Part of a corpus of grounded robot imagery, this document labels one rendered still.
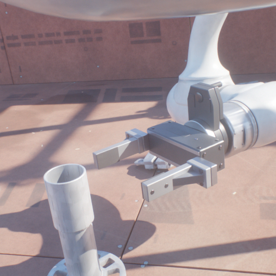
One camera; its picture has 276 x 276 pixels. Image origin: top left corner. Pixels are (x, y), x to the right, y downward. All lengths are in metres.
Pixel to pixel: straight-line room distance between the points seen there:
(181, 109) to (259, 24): 1.02
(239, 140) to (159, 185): 0.19
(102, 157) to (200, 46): 0.32
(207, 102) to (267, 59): 1.22
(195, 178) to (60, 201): 0.18
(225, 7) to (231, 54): 1.67
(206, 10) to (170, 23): 1.66
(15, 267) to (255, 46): 1.34
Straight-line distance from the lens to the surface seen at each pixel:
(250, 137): 0.72
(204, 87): 0.68
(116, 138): 1.34
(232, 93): 0.79
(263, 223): 0.91
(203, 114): 0.68
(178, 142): 0.65
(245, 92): 0.77
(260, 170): 1.10
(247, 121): 0.72
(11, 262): 0.90
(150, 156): 1.11
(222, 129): 0.69
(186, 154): 0.64
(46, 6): 0.20
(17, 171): 1.25
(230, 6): 0.20
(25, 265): 0.88
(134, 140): 0.70
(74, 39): 2.00
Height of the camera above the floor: 0.53
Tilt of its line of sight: 24 degrees down
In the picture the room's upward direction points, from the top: 7 degrees counter-clockwise
